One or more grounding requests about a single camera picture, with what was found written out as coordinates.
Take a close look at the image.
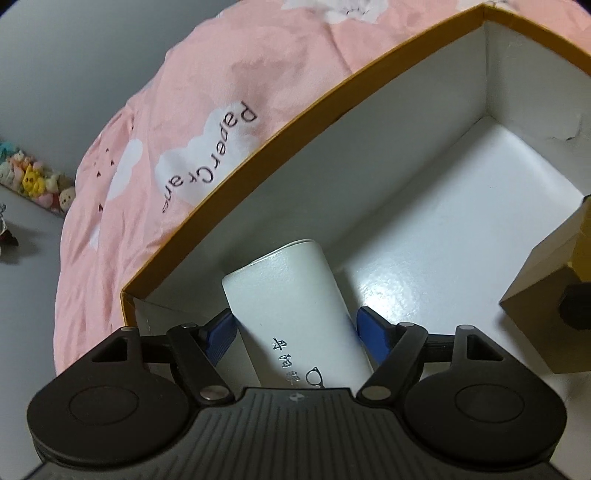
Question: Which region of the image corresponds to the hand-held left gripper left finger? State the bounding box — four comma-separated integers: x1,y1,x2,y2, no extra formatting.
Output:
89,308,239,407

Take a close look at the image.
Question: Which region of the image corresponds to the grey hanging toy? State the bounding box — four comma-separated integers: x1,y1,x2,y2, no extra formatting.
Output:
0,202,20,265

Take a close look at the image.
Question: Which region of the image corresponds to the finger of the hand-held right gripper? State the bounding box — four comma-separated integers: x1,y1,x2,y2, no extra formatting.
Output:
560,283,591,331

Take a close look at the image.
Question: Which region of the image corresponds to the small brown cardboard box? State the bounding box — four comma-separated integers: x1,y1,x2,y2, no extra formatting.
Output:
500,194,591,376

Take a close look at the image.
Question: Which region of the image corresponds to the orange cardboard box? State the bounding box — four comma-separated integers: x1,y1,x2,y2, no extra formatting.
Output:
121,2,591,398

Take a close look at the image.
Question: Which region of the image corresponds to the row of small plush toys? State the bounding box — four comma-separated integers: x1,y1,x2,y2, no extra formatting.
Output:
0,141,77,217

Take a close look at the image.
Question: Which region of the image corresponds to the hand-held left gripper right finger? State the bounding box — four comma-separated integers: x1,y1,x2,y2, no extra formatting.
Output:
356,305,505,402

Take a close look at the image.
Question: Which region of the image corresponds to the white glasses case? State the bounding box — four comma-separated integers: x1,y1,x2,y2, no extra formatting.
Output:
222,239,376,389

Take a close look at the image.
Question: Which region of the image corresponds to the pink cloud print blanket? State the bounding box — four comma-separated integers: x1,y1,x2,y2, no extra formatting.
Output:
54,0,591,376

